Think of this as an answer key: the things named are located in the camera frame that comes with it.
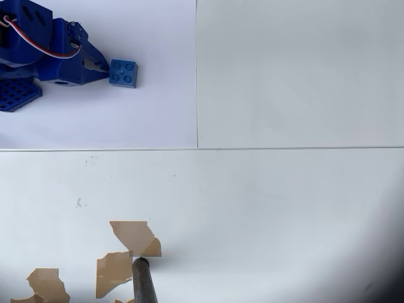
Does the blue lego brick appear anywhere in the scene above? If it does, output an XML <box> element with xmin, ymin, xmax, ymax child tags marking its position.
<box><xmin>109</xmin><ymin>59</ymin><xmax>140</xmax><ymax>89</ymax></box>

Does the red white servo cable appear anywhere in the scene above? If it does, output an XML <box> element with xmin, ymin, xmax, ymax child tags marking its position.
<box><xmin>0</xmin><ymin>14</ymin><xmax>83</xmax><ymax>60</ymax></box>

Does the white paper sheet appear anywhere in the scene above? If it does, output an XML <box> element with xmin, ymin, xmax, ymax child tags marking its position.
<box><xmin>0</xmin><ymin>0</ymin><xmax>198</xmax><ymax>150</ymax></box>

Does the dark metal pole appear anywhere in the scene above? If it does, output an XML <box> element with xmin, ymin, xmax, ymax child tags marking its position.
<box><xmin>131</xmin><ymin>257</ymin><xmax>158</xmax><ymax>303</ymax></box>

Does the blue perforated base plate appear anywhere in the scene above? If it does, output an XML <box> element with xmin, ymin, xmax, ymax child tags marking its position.
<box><xmin>0</xmin><ymin>77</ymin><xmax>44</xmax><ymax>113</ymax></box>

